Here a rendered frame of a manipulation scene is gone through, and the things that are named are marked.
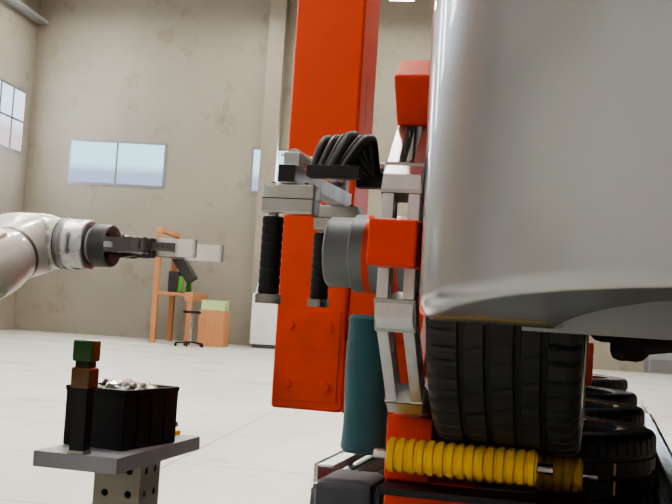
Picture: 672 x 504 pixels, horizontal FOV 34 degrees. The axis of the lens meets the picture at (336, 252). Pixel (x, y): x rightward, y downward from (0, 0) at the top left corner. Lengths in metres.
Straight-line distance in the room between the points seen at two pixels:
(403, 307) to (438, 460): 0.28
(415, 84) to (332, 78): 0.74
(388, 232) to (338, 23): 0.99
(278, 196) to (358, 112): 0.68
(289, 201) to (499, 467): 0.55
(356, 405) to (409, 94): 0.62
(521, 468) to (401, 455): 0.19
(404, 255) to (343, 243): 0.34
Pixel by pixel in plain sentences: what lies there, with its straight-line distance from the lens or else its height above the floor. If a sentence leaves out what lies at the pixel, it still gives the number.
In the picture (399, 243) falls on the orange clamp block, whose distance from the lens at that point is 1.63.
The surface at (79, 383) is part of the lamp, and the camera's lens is 2.11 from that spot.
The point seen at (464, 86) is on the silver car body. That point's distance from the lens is 1.05.
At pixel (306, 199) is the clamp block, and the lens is 1.84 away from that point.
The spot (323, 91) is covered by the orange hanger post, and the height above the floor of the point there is 1.23.
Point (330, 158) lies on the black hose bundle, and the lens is 1.83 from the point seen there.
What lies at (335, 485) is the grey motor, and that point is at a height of 0.40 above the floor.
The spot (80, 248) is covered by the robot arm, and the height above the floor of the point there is 0.82.
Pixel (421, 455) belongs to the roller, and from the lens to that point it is 1.84.
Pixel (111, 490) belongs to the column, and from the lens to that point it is 2.32.
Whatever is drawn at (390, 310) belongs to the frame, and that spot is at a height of 0.75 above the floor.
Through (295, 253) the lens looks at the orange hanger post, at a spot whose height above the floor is 0.87.
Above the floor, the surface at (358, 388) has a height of 0.60.
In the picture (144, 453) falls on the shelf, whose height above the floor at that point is 0.45.
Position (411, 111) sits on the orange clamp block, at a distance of 1.82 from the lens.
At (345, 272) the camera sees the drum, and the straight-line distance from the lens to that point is 1.96.
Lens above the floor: 0.74
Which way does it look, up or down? 3 degrees up
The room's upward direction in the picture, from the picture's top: 4 degrees clockwise
